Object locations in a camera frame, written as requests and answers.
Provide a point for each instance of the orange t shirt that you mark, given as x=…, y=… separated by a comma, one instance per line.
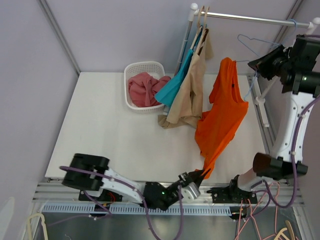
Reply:
x=218, y=126

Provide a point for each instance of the white plastic basket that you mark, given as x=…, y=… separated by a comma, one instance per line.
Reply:
x=153, y=68

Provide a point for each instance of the pink t shirt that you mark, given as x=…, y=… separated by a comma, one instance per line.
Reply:
x=143, y=87

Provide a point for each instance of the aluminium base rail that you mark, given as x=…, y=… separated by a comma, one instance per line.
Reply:
x=57, y=198

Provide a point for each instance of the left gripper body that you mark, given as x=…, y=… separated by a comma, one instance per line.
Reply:
x=183, y=178

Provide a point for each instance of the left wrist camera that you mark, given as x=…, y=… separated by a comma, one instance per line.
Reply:
x=190, y=192

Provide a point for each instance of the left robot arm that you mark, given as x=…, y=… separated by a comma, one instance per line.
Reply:
x=91, y=173

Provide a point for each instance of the pink hanger on floor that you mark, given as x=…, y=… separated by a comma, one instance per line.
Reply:
x=252, y=216

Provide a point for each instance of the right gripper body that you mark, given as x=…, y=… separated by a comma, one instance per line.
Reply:
x=275, y=64

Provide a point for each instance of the wooden hanger on floor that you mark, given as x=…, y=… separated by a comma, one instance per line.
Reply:
x=286, y=233

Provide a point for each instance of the beige t shirt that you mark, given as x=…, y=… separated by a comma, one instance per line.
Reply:
x=187, y=106

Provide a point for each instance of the teal t shirt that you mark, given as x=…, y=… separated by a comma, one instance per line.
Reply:
x=167, y=94

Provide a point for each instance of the cream hanger on floor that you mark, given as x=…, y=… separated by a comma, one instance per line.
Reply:
x=31, y=224

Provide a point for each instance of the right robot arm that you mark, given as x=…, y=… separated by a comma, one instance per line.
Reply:
x=301, y=91

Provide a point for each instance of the metal clothes rack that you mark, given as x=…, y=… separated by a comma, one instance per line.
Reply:
x=259, y=100

